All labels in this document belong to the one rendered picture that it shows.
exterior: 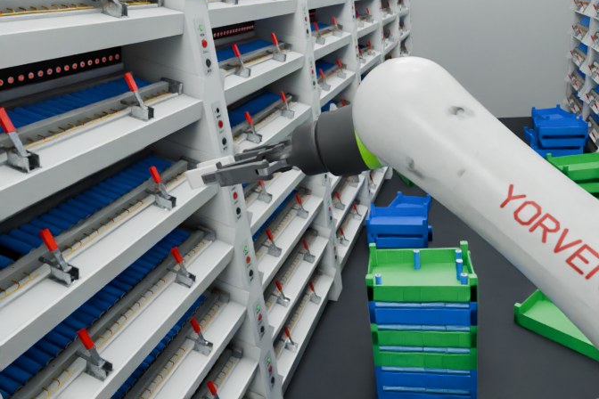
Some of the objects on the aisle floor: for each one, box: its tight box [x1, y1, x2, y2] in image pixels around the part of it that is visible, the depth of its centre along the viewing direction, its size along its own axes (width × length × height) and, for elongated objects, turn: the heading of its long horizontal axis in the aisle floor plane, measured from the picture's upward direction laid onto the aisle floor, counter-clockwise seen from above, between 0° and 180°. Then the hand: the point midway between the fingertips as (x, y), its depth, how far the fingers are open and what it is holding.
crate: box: [377, 386, 477, 399], centre depth 152 cm, size 30×20×8 cm
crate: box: [513, 289, 599, 362], centre depth 166 cm, size 30×20×8 cm
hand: (211, 172), depth 73 cm, fingers open, 3 cm apart
